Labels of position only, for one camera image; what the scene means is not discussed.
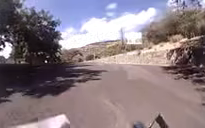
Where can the dry bushes on slope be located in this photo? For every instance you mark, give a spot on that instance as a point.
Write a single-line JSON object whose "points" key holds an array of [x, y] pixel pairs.
{"points": [[183, 23]]}

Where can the large dark green tree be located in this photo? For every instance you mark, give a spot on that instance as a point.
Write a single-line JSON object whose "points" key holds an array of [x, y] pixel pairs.
{"points": [[33, 33]]}

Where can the robot's own part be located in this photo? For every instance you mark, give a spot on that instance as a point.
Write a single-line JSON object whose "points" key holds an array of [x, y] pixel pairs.
{"points": [[48, 122], [159, 122]]}

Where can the grey asphalt road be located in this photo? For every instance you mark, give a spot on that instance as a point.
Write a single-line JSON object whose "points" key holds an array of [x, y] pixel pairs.
{"points": [[123, 90]]}

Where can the dry earth embankment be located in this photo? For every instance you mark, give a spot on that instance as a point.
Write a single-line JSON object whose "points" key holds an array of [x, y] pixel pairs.
{"points": [[156, 53]]}

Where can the tall thin bare tree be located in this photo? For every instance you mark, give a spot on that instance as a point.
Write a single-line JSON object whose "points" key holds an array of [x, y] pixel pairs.
{"points": [[122, 37]]}

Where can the distant brown hillside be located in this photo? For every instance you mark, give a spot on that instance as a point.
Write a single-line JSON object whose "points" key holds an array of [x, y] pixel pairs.
{"points": [[93, 50]]}

